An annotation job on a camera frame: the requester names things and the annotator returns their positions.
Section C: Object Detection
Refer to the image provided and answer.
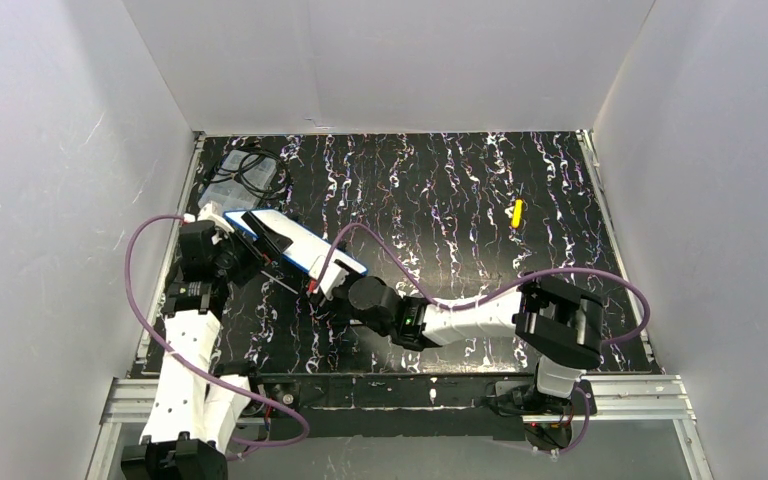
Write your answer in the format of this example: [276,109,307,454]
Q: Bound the clear plastic organizer box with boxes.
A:
[197,150,277,212]

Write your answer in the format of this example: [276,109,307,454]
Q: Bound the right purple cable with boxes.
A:
[330,222,652,455]

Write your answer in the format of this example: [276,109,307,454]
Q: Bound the whiteboard wire stand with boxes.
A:
[260,270,299,295]

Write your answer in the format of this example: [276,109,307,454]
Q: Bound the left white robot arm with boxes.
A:
[120,208,310,479]

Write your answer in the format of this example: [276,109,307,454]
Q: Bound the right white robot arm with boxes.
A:
[307,266,604,416]

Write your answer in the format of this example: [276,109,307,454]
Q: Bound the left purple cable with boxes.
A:
[124,214,311,458]

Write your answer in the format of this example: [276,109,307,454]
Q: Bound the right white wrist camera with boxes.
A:
[308,255,351,289]

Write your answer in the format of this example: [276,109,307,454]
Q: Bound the purple cable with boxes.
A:
[330,222,652,455]
[124,214,311,458]

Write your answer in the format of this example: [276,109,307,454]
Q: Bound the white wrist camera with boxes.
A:
[308,255,351,289]
[196,201,234,234]

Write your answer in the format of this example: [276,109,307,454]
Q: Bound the yellow marker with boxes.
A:
[511,199,524,229]

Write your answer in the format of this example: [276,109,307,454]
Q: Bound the aluminium front rail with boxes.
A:
[101,374,697,423]

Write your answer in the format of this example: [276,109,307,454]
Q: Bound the blue framed whiteboard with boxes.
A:
[223,209,368,275]

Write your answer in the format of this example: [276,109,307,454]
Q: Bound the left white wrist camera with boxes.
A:
[196,201,234,234]

